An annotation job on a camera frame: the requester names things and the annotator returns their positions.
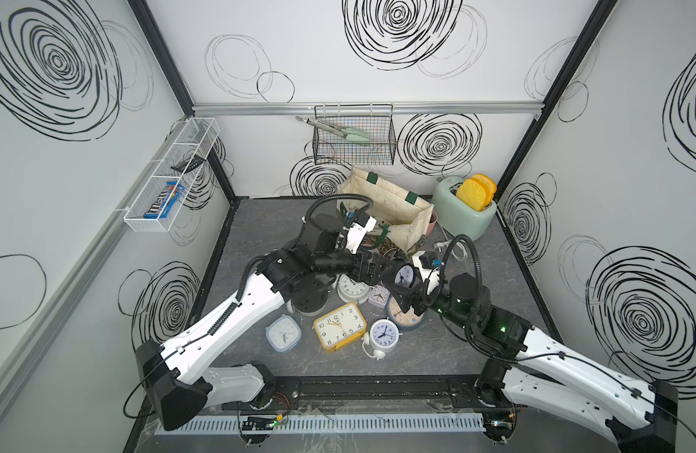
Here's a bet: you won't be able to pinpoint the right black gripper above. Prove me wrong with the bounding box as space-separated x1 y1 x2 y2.
387 262 475 333

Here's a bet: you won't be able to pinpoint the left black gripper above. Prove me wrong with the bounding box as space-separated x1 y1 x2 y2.
312 243 395 286

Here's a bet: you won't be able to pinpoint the black round alarm clock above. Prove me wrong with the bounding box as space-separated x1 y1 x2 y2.
393 264 416 288

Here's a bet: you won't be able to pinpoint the cream canvas tote bag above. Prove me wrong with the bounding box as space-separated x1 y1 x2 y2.
338 167 434 254

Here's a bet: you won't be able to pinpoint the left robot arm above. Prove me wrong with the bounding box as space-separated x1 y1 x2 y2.
134 210 387 431

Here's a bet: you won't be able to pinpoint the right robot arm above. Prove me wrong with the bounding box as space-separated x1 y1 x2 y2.
381 263 678 452

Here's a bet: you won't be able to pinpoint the small white square clock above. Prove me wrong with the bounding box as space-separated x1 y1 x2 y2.
368 285 391 310

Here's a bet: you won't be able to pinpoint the blue beige round clock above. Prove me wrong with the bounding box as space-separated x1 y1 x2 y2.
386 296 424 332

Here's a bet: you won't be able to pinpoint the white twin bell clock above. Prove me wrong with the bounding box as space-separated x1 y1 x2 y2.
336 275 372 305

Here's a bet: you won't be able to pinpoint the lavender white bell clock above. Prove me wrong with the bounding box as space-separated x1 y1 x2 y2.
362 319 401 361

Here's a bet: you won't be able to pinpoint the clock lying face down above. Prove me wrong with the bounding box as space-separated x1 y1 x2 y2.
287 279 332 317

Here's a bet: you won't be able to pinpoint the yellow rectangular alarm clock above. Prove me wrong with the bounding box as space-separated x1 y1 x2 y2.
313 302 368 353

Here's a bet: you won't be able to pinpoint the pale blue square clock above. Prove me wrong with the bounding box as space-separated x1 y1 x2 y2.
265 314 302 353

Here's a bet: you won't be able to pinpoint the pink cup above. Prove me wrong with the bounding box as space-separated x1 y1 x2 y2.
426 211 438 235

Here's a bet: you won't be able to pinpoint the mint green toaster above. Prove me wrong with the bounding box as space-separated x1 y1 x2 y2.
432 177 497 241

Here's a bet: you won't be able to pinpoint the yellow toast slice front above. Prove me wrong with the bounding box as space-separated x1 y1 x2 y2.
455 179 493 211

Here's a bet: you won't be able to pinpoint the yellow toast slice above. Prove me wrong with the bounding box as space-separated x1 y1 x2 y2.
455 179 493 211
472 174 497 196

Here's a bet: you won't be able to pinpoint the yellow toast slice back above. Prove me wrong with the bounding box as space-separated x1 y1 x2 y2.
472 174 497 196

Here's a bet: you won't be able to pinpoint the green kitchen tongs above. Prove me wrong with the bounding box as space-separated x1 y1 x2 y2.
295 115 372 145

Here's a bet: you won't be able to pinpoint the black remote control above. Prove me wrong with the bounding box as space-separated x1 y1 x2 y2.
170 156 205 174

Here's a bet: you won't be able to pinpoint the blue candy packet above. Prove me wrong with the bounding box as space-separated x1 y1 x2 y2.
143 181 184 219

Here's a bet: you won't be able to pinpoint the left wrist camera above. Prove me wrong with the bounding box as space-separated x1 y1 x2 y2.
345 213 377 254

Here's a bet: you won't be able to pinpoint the white toaster power cable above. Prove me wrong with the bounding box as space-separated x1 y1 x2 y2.
432 223 474 262

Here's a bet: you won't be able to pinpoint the black wire basket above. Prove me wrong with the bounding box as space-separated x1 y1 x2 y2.
310 103 397 165

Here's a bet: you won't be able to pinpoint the white cable duct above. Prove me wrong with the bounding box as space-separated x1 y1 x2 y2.
155 413 486 435

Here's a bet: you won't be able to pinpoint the white wire wall shelf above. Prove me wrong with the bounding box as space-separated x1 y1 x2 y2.
124 117 219 233

